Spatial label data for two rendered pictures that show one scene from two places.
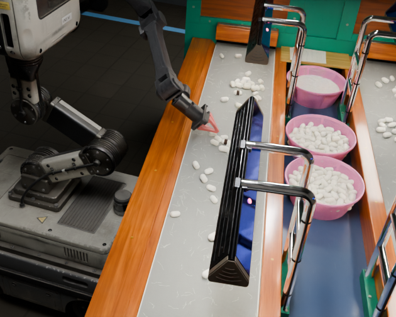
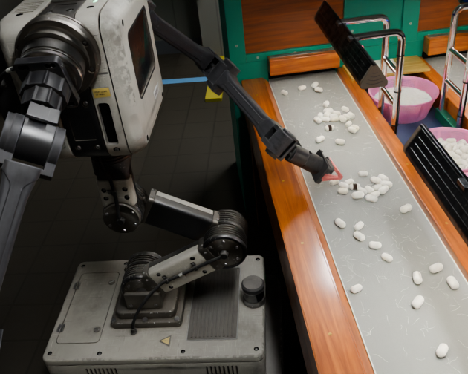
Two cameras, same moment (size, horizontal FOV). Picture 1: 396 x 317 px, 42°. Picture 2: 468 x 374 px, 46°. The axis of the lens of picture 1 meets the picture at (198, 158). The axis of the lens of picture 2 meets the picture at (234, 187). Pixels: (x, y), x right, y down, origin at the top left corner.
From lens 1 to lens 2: 0.51 m
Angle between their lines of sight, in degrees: 6
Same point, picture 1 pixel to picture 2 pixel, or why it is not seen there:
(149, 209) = (326, 292)
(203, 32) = (252, 71)
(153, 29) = (229, 79)
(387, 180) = not seen: outside the picture
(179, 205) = (352, 276)
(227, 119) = (336, 160)
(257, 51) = (374, 73)
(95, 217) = (228, 319)
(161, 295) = not seen: outside the picture
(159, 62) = (257, 116)
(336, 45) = not seen: hidden behind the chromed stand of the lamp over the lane
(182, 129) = (299, 185)
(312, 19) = (371, 27)
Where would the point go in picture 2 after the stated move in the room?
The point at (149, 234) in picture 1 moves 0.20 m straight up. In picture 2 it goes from (347, 323) to (349, 259)
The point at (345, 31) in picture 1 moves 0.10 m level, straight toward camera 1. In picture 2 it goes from (409, 31) to (414, 40)
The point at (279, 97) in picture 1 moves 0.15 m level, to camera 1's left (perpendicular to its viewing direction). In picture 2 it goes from (379, 121) to (339, 128)
